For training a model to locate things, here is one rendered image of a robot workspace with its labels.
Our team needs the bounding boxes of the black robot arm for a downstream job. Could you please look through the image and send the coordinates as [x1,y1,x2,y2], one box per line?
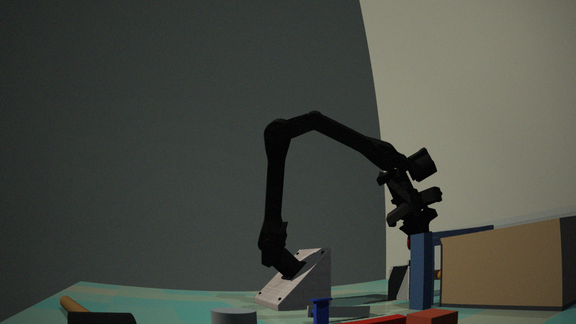
[258,111,442,280]

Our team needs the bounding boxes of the black-headed mallet with wooden handle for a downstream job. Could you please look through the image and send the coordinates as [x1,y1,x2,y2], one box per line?
[60,296,137,324]

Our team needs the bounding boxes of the dark grey cylinder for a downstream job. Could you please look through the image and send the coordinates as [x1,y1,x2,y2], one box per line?
[211,307,257,324]

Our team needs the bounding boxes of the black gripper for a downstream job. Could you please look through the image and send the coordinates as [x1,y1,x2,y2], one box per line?
[386,184,438,237]

